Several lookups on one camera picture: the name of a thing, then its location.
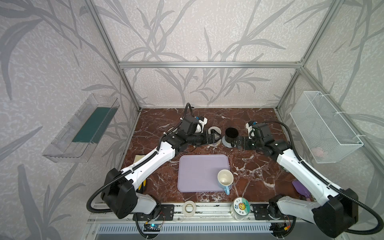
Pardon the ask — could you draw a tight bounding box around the black mug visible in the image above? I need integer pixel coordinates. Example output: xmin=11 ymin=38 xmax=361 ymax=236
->
xmin=225 ymin=128 xmax=239 ymax=148

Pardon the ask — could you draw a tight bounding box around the grey round coaster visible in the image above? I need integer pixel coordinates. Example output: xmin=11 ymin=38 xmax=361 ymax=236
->
xmin=222 ymin=138 xmax=237 ymax=148

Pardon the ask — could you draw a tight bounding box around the white mug blue handle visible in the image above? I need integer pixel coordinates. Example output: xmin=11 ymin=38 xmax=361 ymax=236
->
xmin=217 ymin=169 xmax=234 ymax=196

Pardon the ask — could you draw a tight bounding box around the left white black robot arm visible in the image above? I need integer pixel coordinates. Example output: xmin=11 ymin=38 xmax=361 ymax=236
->
xmin=86 ymin=116 xmax=221 ymax=219

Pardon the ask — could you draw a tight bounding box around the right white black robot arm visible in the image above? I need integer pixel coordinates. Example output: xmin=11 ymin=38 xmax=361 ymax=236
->
xmin=223 ymin=121 xmax=384 ymax=238

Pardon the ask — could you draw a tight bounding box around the lavender plastic tray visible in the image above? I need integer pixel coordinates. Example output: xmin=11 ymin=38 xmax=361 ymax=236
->
xmin=178 ymin=155 xmax=230 ymax=193

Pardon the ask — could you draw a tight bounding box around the pink object in basket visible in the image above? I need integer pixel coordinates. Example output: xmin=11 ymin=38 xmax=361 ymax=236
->
xmin=311 ymin=147 xmax=325 ymax=158

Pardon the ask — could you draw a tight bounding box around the pink purple spatula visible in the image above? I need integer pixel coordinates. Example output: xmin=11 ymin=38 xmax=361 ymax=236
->
xmin=292 ymin=181 xmax=312 ymax=202

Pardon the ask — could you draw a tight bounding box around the yellow work glove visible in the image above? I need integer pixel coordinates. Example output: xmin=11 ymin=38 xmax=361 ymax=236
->
xmin=134 ymin=155 xmax=147 ymax=194

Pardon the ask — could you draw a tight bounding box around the round lidded container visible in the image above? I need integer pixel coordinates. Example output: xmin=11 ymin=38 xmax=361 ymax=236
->
xmin=230 ymin=197 xmax=251 ymax=221

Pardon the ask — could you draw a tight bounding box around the white tape roll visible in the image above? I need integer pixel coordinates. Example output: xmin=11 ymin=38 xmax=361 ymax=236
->
xmin=182 ymin=201 xmax=197 ymax=218

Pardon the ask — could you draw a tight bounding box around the white wire mesh basket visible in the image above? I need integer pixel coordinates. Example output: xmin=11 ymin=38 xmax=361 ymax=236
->
xmin=290 ymin=91 xmax=364 ymax=164

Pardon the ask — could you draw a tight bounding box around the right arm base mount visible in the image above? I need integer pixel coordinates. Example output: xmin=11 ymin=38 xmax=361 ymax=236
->
xmin=251 ymin=203 xmax=294 ymax=221

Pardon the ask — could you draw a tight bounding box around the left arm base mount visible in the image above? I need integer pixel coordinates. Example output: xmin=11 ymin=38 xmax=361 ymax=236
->
xmin=133 ymin=204 xmax=175 ymax=221

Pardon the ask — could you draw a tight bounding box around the clear plastic wall bin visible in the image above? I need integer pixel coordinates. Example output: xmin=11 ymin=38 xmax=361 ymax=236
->
xmin=43 ymin=94 xmax=120 ymax=163

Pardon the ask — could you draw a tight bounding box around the aluminium front rail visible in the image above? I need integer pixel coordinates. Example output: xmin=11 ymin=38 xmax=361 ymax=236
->
xmin=86 ymin=201 xmax=340 ymax=224

